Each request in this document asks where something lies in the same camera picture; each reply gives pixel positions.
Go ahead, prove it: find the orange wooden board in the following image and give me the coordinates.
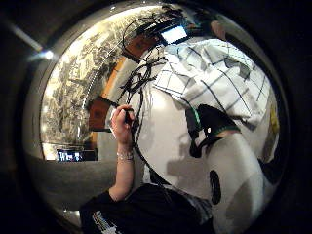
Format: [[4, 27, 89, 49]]
[[101, 57, 129, 100]]

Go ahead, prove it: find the brown wooden cabinet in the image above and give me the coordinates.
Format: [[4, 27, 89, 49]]
[[87, 97, 115, 133]]

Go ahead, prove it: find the bright lit monitor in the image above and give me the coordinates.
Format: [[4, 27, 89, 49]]
[[160, 25, 189, 45]]

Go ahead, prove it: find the dark screen with white text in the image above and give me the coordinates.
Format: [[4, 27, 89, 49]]
[[56, 148, 98, 163]]

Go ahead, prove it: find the yellow object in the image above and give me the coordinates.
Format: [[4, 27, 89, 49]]
[[268, 103, 281, 144]]

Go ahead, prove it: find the black cable bundle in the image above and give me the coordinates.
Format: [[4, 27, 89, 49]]
[[115, 16, 172, 184]]

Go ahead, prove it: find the white checked cloth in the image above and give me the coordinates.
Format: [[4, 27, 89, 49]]
[[151, 37, 273, 129]]

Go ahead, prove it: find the silver bead bracelet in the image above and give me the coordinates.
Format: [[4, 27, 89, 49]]
[[116, 150, 136, 162]]

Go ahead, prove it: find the person's black shirt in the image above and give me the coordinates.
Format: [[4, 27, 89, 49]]
[[78, 182, 216, 234]]

